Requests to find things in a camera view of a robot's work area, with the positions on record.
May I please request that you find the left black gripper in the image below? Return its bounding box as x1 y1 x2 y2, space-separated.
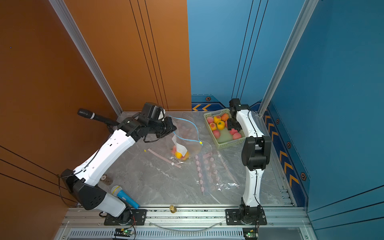
148 116 179 138

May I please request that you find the clear blue-zipper zip bag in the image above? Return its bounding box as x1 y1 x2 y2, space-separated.
146 115 205 169

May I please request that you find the pink-dotted zip bag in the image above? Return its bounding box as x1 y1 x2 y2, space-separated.
194 150 240 196
177 124 198 140

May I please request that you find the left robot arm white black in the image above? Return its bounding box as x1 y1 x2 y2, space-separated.
60 103 177 224

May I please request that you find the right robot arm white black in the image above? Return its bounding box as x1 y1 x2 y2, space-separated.
228 99 272 227

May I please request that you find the green plastic fruit basket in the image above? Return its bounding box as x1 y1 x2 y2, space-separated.
204 109 245 149

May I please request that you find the black microphone on stand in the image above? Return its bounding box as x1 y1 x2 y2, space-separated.
77 109 120 134

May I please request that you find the blue handheld microphone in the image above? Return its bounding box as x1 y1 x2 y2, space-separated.
111 186 140 209

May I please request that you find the right green circuit board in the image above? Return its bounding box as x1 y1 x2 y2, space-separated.
243 228 259 240

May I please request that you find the green circuit board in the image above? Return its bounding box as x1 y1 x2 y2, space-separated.
243 228 259 240
113 228 136 240

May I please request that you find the left green circuit board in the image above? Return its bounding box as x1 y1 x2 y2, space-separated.
113 228 136 240

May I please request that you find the brass knob on rail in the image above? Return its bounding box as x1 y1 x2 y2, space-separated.
169 205 177 214

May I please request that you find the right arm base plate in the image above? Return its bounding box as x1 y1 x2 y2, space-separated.
225 209 268 226

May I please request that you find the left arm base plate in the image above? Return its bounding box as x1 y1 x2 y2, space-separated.
104 209 147 227

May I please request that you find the aluminium front rail frame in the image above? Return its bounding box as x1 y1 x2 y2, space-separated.
54 205 317 240

